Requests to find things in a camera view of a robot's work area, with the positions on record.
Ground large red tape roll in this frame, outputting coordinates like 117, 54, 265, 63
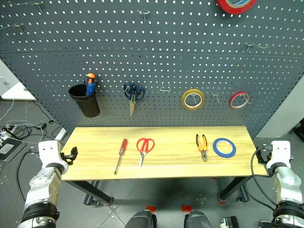
215, 0, 258, 15

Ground dark rounded shape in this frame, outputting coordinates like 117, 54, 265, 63
183, 210, 212, 228
124, 209, 158, 228

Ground dark grey metal pegboard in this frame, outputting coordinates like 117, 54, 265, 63
0, 0, 304, 139

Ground blue orange handled screwdriver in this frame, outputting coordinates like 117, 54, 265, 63
85, 73, 96, 96

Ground blue tape roll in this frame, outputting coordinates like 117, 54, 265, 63
212, 137, 237, 159

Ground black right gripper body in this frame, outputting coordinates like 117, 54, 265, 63
257, 149, 273, 165

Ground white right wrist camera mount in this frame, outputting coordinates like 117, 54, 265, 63
266, 140, 293, 170

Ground white power strip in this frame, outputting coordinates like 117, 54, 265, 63
0, 125, 15, 144

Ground black floor mat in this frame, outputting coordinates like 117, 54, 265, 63
0, 138, 26, 163

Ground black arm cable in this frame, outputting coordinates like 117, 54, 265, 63
245, 146, 278, 212
15, 147, 40, 204

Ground white side table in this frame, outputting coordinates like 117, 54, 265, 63
1, 81, 38, 101

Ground white flat floor board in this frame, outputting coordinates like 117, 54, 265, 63
54, 127, 68, 141

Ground red handled scissors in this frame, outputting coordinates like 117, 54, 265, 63
136, 137, 155, 168

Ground yellow tape roll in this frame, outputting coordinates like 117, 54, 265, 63
181, 89, 206, 110

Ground black cup holder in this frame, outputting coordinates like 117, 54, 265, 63
68, 84, 101, 118

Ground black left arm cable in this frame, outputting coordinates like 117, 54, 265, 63
15, 147, 40, 204

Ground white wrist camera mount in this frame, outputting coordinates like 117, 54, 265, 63
38, 140, 68, 167
266, 140, 293, 170

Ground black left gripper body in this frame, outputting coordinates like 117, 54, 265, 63
60, 152, 74, 166

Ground orange black pliers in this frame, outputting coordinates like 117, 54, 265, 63
195, 133, 209, 162

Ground red handled screwdriver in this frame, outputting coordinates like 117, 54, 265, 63
114, 138, 129, 176

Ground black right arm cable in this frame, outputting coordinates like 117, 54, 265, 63
245, 146, 278, 212

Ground white floor cable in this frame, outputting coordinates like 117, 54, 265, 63
0, 99, 45, 145

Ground blue handled scissors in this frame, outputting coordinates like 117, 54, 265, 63
123, 82, 146, 117

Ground small red tape roll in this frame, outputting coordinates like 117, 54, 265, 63
229, 91, 251, 110

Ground black white floor device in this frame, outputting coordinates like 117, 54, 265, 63
218, 216, 240, 228

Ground black table leg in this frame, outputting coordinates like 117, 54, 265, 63
67, 180, 114, 206
218, 176, 250, 204

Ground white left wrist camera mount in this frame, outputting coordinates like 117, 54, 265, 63
38, 140, 68, 167

